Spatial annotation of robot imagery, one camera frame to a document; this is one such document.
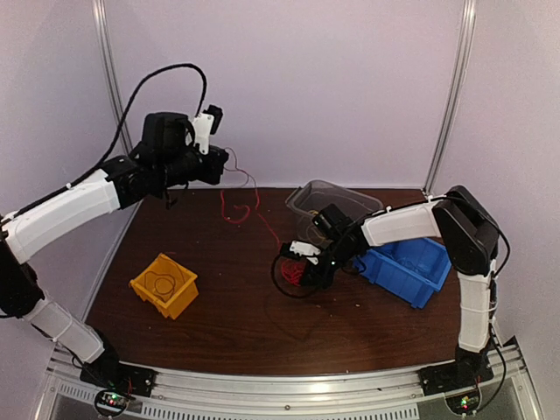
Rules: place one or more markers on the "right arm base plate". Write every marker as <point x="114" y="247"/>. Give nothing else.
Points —
<point x="452" y="376"/>

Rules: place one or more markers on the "yellow plastic bin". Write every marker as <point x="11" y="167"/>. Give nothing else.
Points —
<point x="167" y="285"/>

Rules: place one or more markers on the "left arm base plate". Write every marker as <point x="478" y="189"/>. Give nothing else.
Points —
<point x="124" y="378"/>

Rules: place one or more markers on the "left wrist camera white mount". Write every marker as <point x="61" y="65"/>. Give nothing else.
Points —
<point x="206" y="124"/>

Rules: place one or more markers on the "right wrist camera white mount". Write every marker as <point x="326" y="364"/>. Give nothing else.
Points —
<point x="298" y="249"/>

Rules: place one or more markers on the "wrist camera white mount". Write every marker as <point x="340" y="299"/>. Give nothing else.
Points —
<point x="298" y="249"/>
<point x="206" y="124"/>

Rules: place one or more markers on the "blue plastic bin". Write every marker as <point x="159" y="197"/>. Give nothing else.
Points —
<point x="412" y="270"/>

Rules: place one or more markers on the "clear grey plastic container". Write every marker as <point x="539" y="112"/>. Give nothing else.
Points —
<point x="306" y="201"/>

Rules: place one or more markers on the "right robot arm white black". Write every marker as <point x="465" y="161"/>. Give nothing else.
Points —
<point x="470" y="237"/>

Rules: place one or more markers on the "aluminium corner post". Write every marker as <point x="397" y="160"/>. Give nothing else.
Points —
<point x="458" y="74"/>
<point x="107" y="59"/>

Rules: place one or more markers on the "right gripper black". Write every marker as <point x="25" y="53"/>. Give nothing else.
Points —
<point x="318" y="276"/>

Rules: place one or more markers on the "right aluminium corner post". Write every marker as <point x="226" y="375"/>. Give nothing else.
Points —
<point x="458" y="74"/>

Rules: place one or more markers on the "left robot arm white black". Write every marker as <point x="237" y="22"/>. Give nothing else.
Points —
<point x="174" y="151"/>

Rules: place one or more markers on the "aluminium front rail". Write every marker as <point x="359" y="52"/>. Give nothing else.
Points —
<point x="387" y="394"/>

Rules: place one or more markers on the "left aluminium corner post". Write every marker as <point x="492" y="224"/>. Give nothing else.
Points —
<point x="107" y="59"/>

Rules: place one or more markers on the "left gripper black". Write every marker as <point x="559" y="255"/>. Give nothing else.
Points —
<point x="218" y="157"/>

